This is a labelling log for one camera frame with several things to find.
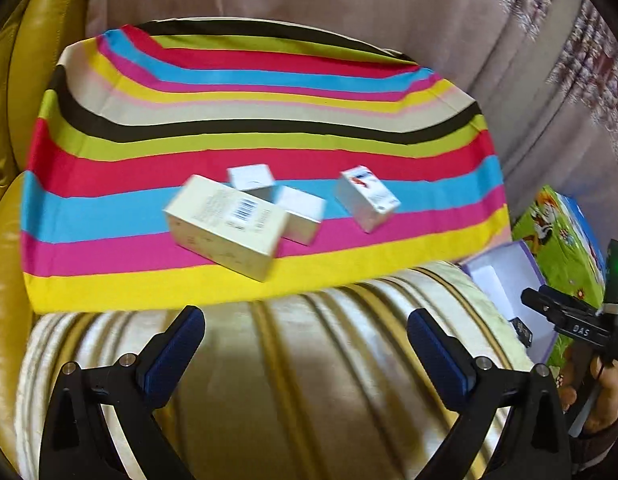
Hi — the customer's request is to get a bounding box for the beige striped sofa cover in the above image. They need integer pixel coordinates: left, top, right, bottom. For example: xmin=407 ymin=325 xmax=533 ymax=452
xmin=14 ymin=260 xmax=550 ymax=480

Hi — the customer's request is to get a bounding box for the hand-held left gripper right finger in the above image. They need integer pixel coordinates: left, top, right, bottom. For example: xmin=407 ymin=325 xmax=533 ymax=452
xmin=406 ymin=308 xmax=572 ymax=480

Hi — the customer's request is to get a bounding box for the purple cardboard box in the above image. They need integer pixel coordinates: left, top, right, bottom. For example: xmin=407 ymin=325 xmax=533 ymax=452
xmin=459 ymin=240 xmax=560 ymax=365

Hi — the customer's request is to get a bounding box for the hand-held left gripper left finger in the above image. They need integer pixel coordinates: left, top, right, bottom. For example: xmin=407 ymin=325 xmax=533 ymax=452
xmin=39 ymin=305 xmax=207 ymax=480

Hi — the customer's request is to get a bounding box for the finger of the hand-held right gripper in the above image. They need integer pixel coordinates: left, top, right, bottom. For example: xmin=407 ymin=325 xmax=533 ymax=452
xmin=538 ymin=284 xmax=606 ymax=315
xmin=520 ymin=287 xmax=564 ymax=333

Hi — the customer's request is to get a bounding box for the large beige box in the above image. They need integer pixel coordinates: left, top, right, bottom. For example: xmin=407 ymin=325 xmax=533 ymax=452
xmin=162 ymin=175 xmax=290 ymax=282

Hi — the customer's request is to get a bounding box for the patterned pink curtain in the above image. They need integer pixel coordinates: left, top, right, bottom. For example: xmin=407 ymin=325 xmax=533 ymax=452
xmin=86 ymin=0 xmax=618 ymax=241

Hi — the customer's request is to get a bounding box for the silver white box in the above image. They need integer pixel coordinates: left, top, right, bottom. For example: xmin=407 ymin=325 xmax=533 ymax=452
xmin=269 ymin=186 xmax=327 ymax=247

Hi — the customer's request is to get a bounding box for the person's right hand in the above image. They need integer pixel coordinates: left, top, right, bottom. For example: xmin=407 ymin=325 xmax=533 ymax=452
xmin=559 ymin=354 xmax=618 ymax=433

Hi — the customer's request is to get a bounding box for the yellow leather sofa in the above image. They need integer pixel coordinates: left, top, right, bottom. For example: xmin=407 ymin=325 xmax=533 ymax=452
xmin=0 ymin=0 xmax=95 ymax=461

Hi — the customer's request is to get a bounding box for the green cartoon cushion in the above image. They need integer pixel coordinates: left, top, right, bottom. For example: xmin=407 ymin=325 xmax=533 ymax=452
xmin=511 ymin=185 xmax=610 ymax=386

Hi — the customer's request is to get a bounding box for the small plain white box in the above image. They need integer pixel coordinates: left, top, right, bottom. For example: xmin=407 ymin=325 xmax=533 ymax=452
xmin=226 ymin=163 xmax=275 ymax=193

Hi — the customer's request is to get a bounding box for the black box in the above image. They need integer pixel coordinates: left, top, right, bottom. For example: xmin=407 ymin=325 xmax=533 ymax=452
xmin=508 ymin=317 xmax=534 ymax=347

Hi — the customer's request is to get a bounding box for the white box with red logo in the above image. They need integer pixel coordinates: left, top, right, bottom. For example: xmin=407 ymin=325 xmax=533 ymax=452
xmin=335 ymin=166 xmax=402 ymax=233

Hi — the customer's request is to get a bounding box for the colourful striped cloth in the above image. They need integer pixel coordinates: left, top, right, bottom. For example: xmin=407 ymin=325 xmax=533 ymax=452
xmin=20 ymin=20 xmax=512 ymax=313

